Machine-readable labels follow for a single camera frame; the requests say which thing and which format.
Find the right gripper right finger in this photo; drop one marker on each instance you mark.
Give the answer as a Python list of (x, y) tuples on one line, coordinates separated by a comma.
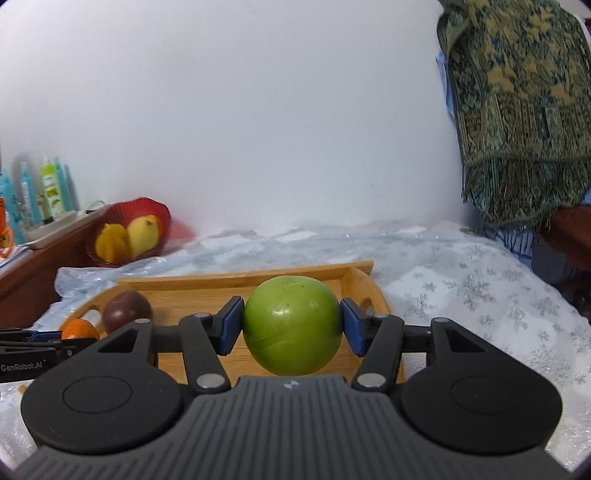
[(377, 340)]

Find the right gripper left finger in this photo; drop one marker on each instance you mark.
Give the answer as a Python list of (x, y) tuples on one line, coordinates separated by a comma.
[(203, 338)]

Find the orange tangerine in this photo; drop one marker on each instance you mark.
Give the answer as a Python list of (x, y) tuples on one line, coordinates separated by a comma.
[(79, 329)]

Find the green apple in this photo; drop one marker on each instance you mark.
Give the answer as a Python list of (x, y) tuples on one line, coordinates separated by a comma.
[(292, 325)]

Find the wooden bamboo tray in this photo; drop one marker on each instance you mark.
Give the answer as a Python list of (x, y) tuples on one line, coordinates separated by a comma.
[(173, 298)]

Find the brown wooden side cabinet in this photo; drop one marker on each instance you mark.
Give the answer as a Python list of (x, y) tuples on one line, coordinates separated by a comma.
[(27, 283)]

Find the white snowflake table cloth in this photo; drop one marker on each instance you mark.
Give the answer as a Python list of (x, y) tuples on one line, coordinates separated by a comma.
[(494, 381)]

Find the dark purple round fruit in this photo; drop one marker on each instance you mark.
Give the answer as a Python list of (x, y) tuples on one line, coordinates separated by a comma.
[(124, 308)]

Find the white rectangular tray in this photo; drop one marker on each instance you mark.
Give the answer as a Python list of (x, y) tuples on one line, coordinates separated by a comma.
[(40, 236)]

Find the yellow mango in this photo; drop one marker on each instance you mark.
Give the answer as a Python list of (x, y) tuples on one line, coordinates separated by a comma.
[(143, 235)]

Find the yellow star fruit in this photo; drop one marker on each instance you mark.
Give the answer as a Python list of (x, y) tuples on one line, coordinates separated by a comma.
[(112, 244)]

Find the teal bottle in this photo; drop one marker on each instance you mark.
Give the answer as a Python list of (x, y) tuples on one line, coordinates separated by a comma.
[(29, 195)]

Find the red fruit bowl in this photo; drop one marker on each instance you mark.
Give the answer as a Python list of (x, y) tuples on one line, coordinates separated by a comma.
[(123, 213)]

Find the green white tube bottle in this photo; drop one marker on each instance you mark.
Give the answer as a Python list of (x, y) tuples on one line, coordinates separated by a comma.
[(51, 188)]

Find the blue cloth behind shawl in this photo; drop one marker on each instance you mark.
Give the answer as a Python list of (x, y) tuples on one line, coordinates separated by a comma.
[(442, 64)]

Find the patterned green fringed shawl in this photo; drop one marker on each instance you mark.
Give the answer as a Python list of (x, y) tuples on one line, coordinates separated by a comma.
[(519, 73)]

